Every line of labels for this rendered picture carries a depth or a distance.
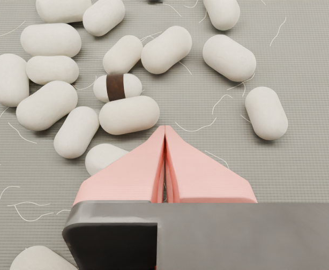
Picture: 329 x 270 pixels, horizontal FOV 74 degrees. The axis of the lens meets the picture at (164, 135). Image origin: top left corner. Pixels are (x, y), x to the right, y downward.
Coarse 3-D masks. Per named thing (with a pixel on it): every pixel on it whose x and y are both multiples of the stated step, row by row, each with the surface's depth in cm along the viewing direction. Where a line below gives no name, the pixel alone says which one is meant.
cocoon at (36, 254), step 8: (32, 248) 11; (40, 248) 12; (48, 248) 12; (24, 256) 11; (32, 256) 11; (40, 256) 11; (48, 256) 11; (56, 256) 12; (16, 264) 11; (24, 264) 11; (32, 264) 11; (40, 264) 11; (48, 264) 11; (56, 264) 11; (64, 264) 11
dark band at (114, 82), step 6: (108, 78) 13; (114, 78) 13; (120, 78) 13; (108, 84) 13; (114, 84) 13; (120, 84) 13; (108, 90) 13; (114, 90) 13; (120, 90) 13; (108, 96) 13; (114, 96) 13; (120, 96) 13
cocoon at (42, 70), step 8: (40, 56) 14; (48, 56) 14; (56, 56) 14; (64, 56) 14; (32, 64) 13; (40, 64) 13; (48, 64) 13; (56, 64) 13; (64, 64) 14; (72, 64) 14; (32, 72) 13; (40, 72) 13; (48, 72) 13; (56, 72) 13; (64, 72) 14; (72, 72) 14; (32, 80) 14; (40, 80) 14; (48, 80) 14; (56, 80) 14; (64, 80) 14; (72, 80) 14
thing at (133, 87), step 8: (96, 80) 13; (104, 80) 13; (128, 80) 13; (136, 80) 13; (96, 88) 13; (104, 88) 13; (128, 88) 13; (136, 88) 13; (96, 96) 14; (104, 96) 13; (128, 96) 14
